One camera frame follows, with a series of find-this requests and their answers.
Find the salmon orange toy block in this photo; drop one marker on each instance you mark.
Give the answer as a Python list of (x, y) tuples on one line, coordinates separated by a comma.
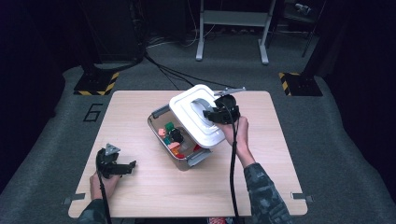
[(173, 145)]

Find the white metal desk frame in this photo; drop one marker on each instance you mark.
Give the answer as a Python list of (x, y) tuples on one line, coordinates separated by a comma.
[(233, 18)]

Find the red printed item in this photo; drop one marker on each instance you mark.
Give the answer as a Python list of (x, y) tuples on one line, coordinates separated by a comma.
[(217, 221)]

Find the grey camera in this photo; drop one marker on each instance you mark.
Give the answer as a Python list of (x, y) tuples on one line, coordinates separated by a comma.
[(302, 7)]

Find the person's left hand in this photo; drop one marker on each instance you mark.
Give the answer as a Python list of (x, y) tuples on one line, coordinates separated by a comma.
[(112, 186)]

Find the white toy car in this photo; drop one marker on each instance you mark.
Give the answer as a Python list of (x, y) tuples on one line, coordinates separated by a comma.
[(176, 135)]

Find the black stand post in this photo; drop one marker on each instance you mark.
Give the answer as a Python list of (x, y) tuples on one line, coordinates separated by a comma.
[(311, 68), (90, 67)]

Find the teal toy block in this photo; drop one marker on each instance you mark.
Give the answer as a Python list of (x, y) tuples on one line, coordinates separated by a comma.
[(166, 141)]

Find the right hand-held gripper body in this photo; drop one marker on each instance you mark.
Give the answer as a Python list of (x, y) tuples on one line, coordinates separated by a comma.
[(230, 110)]

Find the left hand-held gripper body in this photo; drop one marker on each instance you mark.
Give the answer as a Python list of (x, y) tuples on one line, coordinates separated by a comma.
[(107, 163)]

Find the black tripod leg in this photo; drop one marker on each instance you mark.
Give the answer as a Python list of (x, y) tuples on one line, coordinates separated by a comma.
[(308, 43)]

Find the black yellow striped floor plate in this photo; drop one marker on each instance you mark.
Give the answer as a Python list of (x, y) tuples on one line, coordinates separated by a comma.
[(93, 84), (303, 85)]

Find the dark cabinet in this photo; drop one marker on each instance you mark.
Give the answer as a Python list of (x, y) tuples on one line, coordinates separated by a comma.
[(115, 31)]

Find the grey tape strip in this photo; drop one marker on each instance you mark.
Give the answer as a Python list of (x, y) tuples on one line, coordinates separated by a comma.
[(302, 197), (74, 198)]

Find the green toy block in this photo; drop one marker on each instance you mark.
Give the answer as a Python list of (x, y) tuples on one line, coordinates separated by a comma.
[(169, 126)]

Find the clear brown storage box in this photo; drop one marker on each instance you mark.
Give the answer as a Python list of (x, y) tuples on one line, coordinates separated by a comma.
[(190, 161)]

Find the person's right hand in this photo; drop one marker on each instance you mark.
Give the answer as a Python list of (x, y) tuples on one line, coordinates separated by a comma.
[(238, 133)]

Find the red toy block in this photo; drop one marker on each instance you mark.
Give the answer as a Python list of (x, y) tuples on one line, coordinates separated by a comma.
[(180, 156), (197, 148)]

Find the pink white toy block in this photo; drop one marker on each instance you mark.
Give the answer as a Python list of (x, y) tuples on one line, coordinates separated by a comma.
[(161, 132)]

